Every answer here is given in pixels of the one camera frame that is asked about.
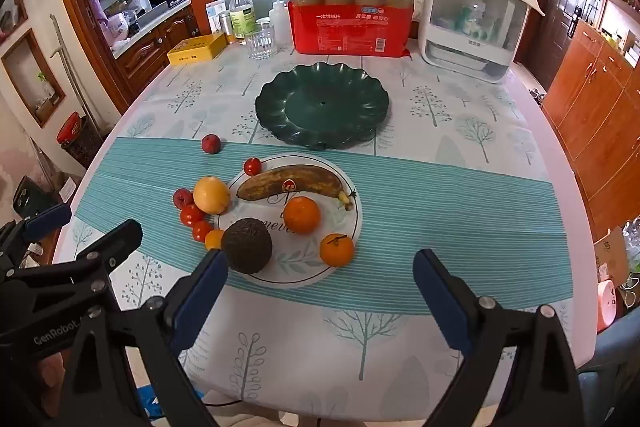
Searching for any cardboard box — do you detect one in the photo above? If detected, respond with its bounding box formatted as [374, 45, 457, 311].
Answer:
[594, 227, 631, 288]

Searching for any red paper cup package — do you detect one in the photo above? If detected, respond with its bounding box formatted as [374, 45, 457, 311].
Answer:
[286, 0, 416, 58]

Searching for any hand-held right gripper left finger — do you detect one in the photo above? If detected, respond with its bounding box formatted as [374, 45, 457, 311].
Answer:
[60, 251, 229, 427]

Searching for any pink round appliance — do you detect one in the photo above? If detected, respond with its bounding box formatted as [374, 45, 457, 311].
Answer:
[597, 279, 621, 333]

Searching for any green label glass bottle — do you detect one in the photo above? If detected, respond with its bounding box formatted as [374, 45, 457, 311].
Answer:
[229, 0, 257, 40]

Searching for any white countertop sterilizer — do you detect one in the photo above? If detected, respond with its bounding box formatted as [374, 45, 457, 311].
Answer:
[417, 0, 546, 84]

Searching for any large yellow orange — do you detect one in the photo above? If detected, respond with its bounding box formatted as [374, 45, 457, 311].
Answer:
[193, 176, 232, 215]

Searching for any brown kiwi fruit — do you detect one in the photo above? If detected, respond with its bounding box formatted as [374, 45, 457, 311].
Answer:
[220, 217, 274, 275]

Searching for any dark entrance door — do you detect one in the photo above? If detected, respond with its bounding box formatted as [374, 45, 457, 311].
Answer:
[537, 0, 596, 90]

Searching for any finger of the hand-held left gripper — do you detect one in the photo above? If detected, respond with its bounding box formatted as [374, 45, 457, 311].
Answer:
[0, 203, 72, 258]
[10, 221, 143, 290]

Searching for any dark green scalloped plate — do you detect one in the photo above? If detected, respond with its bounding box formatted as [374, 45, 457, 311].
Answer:
[254, 62, 391, 151]

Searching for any clear drinking glass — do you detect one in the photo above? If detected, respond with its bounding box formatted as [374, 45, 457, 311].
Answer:
[246, 21, 277, 60]

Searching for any white squeeze bottle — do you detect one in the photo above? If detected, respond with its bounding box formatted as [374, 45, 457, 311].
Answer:
[250, 0, 291, 48]

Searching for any wooden wall cabinet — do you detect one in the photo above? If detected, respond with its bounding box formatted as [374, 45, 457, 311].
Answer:
[542, 22, 640, 238]

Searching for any orange mandarin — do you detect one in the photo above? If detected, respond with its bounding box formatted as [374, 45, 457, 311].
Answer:
[319, 233, 355, 268]
[283, 195, 321, 235]

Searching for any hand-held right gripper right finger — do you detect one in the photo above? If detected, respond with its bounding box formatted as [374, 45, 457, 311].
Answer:
[412, 249, 583, 427]

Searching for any white printed plate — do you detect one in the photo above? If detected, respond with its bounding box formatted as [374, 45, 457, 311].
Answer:
[215, 153, 363, 289]

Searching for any yellow flat box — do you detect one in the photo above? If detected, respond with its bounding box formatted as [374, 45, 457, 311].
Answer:
[166, 32, 227, 66]

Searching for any white blue carton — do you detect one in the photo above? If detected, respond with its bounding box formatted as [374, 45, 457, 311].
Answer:
[205, 0, 228, 34]

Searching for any blue chair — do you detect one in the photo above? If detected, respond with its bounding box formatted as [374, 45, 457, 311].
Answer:
[565, 302, 640, 427]

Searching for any overripe brown banana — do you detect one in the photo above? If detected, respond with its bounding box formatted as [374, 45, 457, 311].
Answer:
[236, 166, 356, 212]

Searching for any grey mop handle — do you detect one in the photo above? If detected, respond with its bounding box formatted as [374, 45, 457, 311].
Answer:
[50, 14, 98, 142]

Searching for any wooden kitchen counter cabinet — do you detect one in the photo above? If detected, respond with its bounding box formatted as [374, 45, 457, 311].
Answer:
[110, 4, 198, 108]

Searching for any red lidded container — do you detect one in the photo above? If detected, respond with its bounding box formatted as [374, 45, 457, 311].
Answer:
[56, 112, 83, 145]

